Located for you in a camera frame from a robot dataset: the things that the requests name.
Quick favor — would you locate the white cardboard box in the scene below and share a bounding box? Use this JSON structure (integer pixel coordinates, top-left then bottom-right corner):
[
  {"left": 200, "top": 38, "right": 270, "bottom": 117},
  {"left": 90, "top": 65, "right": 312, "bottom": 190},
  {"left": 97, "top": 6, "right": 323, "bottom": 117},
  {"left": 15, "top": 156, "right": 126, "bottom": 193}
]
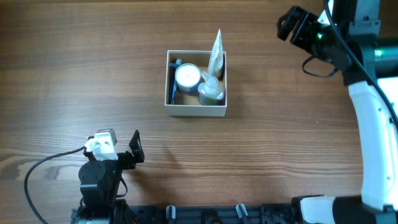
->
[{"left": 164, "top": 50, "right": 228, "bottom": 117}]

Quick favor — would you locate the cotton bud tub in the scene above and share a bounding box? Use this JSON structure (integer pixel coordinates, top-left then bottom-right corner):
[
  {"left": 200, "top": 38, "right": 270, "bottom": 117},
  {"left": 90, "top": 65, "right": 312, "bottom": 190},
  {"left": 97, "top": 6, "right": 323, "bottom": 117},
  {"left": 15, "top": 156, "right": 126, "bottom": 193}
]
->
[{"left": 175, "top": 63, "right": 201, "bottom": 95}]

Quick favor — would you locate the clear spray bottle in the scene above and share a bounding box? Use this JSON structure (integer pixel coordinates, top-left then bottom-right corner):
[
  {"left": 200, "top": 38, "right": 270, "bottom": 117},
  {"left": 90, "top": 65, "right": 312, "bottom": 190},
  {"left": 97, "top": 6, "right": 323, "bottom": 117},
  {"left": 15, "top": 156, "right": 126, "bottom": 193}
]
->
[{"left": 198, "top": 72, "right": 224, "bottom": 106}]

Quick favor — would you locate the white shampoo tube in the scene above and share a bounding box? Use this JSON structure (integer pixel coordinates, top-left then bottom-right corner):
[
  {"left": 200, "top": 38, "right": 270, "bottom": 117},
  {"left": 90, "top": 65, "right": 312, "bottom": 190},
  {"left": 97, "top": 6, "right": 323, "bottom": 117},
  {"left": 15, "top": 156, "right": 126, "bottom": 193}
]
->
[{"left": 208, "top": 29, "right": 223, "bottom": 78}]

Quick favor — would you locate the blue disposable razor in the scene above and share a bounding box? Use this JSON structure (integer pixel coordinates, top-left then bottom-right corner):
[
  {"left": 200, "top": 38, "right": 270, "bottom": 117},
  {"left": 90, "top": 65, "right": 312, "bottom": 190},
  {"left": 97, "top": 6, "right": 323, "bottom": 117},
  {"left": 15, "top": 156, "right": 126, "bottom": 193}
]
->
[{"left": 169, "top": 58, "right": 182, "bottom": 79}]

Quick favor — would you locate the blue white toothbrush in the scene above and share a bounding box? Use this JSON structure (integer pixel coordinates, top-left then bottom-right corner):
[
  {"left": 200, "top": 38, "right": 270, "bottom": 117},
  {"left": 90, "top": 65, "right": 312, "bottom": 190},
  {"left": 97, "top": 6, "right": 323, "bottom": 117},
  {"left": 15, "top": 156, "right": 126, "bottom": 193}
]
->
[{"left": 170, "top": 73, "right": 177, "bottom": 105}]

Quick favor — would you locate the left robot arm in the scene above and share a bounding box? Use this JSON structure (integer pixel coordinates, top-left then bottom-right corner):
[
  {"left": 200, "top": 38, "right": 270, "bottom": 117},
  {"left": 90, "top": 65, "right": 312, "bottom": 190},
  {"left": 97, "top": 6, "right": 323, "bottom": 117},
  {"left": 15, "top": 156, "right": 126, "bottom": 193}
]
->
[{"left": 71, "top": 129, "right": 145, "bottom": 223}]

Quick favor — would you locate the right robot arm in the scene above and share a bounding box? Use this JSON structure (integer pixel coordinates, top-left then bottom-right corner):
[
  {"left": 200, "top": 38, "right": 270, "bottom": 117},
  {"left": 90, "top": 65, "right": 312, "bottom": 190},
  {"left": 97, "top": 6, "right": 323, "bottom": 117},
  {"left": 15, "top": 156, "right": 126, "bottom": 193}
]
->
[{"left": 277, "top": 1, "right": 397, "bottom": 223}]

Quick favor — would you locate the right black cable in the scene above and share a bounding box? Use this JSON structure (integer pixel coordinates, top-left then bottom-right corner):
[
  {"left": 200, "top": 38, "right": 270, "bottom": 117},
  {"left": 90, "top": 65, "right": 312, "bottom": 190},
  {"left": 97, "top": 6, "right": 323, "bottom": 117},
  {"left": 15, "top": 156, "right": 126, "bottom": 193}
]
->
[{"left": 301, "top": 0, "right": 398, "bottom": 125}]

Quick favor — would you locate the black cable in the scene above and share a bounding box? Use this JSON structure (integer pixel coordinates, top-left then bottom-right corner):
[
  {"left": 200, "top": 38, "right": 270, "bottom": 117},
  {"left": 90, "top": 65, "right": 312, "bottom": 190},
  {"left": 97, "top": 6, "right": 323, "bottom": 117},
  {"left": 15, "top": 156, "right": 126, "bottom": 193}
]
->
[
  {"left": 301, "top": 0, "right": 398, "bottom": 125},
  {"left": 24, "top": 146, "right": 86, "bottom": 224}
]

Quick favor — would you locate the left black cable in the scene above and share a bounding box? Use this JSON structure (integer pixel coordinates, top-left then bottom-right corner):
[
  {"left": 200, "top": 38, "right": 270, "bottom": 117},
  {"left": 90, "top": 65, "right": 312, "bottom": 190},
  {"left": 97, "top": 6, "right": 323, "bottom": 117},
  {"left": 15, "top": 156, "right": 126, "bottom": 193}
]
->
[{"left": 24, "top": 146, "right": 86, "bottom": 224}]

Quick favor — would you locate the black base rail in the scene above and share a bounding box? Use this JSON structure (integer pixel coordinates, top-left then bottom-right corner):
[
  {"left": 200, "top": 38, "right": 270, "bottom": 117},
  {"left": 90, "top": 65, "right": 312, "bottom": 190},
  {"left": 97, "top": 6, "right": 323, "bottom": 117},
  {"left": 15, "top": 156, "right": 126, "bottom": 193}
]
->
[{"left": 70, "top": 203, "right": 299, "bottom": 224}]

